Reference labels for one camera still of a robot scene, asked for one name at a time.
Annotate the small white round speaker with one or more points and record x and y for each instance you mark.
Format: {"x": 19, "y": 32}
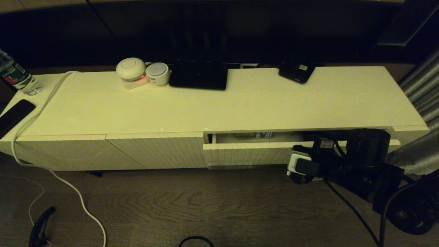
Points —
{"x": 157, "y": 73}

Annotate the clear water bottle grey cap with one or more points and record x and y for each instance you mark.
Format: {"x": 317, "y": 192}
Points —
{"x": 264, "y": 135}

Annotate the black smartphone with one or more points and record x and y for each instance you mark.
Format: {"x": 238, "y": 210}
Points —
{"x": 13, "y": 116}

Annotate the white low cabinet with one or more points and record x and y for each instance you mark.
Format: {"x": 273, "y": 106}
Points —
{"x": 137, "y": 109}

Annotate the large black box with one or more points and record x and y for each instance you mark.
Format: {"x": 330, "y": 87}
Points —
{"x": 199, "y": 77}

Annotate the white power strip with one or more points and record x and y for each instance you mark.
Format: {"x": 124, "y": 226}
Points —
{"x": 249, "y": 65}

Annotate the white flat charging base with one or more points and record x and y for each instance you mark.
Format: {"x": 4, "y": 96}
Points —
{"x": 135, "y": 84}

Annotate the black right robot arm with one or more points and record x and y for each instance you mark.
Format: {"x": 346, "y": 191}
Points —
{"x": 367, "y": 151}

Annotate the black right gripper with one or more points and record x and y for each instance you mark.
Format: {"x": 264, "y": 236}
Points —
{"x": 329, "y": 163}

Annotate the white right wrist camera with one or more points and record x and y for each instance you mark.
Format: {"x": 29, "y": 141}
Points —
{"x": 293, "y": 163}

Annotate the water bottle with green label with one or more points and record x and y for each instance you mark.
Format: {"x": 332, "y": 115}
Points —
{"x": 13, "y": 73}

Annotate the white dome shaped device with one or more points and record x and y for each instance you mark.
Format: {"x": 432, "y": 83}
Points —
{"x": 130, "y": 68}

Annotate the small black set-top box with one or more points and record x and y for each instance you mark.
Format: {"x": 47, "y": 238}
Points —
{"x": 296, "y": 72}

